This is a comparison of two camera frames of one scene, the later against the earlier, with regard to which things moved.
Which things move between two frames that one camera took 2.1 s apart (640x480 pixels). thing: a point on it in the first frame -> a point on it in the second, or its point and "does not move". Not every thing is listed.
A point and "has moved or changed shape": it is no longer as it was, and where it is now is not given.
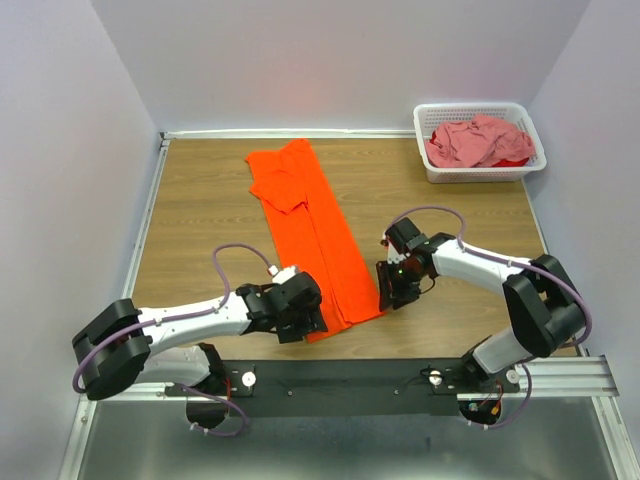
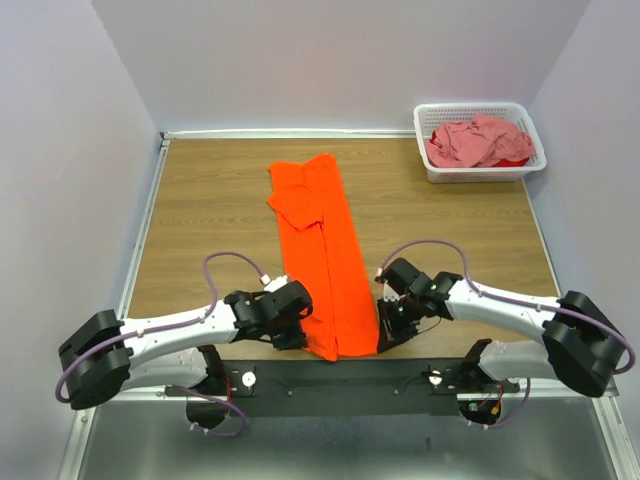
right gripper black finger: (389, 287) -> (388, 324)
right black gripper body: (406, 273) -> (410, 313)
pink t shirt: (478, 142) does not move
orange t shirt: (312, 232) has moved or changed shape
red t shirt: (508, 163) does not move
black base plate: (350, 387) does not move
